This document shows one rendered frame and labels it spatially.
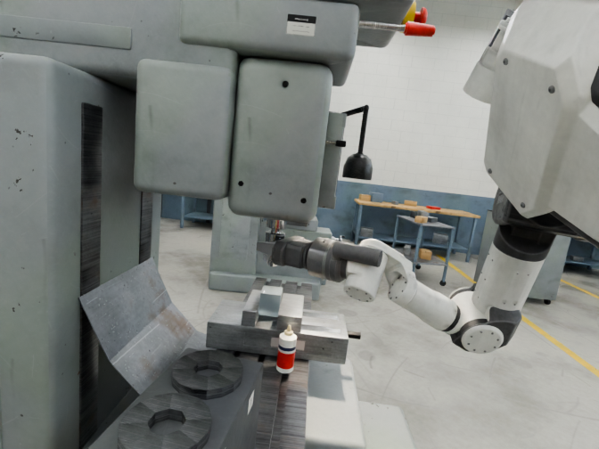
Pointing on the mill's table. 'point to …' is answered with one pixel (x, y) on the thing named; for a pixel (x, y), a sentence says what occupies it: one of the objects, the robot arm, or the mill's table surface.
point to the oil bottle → (286, 351)
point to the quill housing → (279, 138)
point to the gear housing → (276, 30)
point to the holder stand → (192, 406)
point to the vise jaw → (291, 313)
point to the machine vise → (338, 352)
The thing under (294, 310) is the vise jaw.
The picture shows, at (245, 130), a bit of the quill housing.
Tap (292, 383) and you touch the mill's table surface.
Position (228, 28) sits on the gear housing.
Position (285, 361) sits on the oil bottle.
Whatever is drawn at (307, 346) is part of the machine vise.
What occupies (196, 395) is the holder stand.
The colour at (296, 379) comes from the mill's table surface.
